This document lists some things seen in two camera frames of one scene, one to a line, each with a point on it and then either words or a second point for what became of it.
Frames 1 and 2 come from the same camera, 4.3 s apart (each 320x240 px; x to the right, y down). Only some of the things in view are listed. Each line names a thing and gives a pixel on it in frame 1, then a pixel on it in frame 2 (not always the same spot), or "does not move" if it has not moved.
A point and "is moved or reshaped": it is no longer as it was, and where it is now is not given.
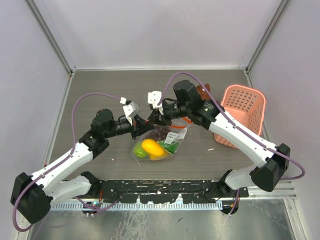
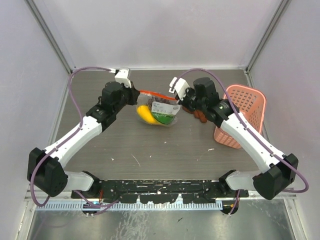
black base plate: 165,191 does not move
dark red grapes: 160,132 is moved or reshaped
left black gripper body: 121,127 to 124,99
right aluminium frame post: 283,6 does not move
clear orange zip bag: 160,142 is moved or reshaped
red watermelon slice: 171,147 is moved or reshaped
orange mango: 154,151 to 145,112
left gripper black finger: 139,126 to 134,94
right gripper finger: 155,117 to 185,102
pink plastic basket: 246,104 does not move
